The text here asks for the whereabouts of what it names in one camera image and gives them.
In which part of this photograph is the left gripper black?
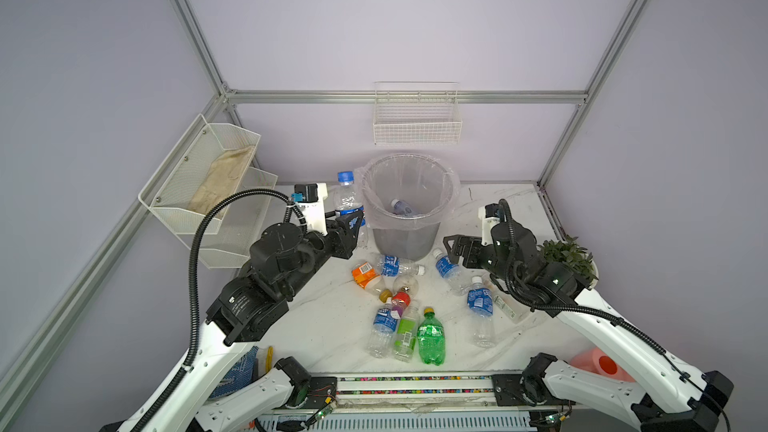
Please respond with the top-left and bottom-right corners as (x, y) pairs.
(278, 208), (361, 300)

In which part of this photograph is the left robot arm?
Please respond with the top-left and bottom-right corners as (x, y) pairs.
(104, 184), (364, 431)

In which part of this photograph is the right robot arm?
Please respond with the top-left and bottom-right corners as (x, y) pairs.
(443, 199), (734, 431)

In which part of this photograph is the pink watering can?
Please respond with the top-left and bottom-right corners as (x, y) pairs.
(569, 348), (634, 382)

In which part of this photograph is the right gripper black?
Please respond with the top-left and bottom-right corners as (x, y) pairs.
(439, 234), (517, 288)

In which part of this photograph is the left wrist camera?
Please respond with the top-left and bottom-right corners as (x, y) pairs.
(292, 183), (328, 236)

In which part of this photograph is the potted green plant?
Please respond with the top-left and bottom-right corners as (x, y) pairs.
(538, 235), (599, 287)

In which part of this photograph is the lying blue label bottle top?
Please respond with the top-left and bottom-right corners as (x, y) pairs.
(373, 254), (426, 277)

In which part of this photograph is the grey bin with plastic liner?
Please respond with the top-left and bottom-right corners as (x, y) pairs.
(354, 152), (461, 261)

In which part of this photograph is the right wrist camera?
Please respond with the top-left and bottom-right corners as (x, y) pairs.
(478, 203), (501, 246)

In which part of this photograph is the white wire wall basket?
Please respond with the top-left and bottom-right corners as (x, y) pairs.
(373, 81), (463, 146)

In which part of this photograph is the clear bottle white cap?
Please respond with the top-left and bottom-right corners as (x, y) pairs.
(391, 199), (418, 218)

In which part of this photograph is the clear bottle green cap right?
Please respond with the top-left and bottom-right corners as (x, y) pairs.
(484, 278), (530, 324)

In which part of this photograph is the orange label bottle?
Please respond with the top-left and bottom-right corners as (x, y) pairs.
(352, 262), (386, 296)

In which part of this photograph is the green soda bottle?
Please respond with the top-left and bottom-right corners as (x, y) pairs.
(417, 307), (446, 366)

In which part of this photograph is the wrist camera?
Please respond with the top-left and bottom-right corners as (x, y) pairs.
(478, 203), (501, 246)
(292, 183), (328, 236)

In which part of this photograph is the green label red cap bottle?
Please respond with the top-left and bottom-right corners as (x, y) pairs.
(392, 291), (420, 362)

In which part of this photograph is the white mesh two-tier shelf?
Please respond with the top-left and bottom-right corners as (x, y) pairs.
(138, 116), (278, 269)

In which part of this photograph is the blue dotted glove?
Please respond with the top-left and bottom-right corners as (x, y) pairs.
(209, 347), (258, 400)

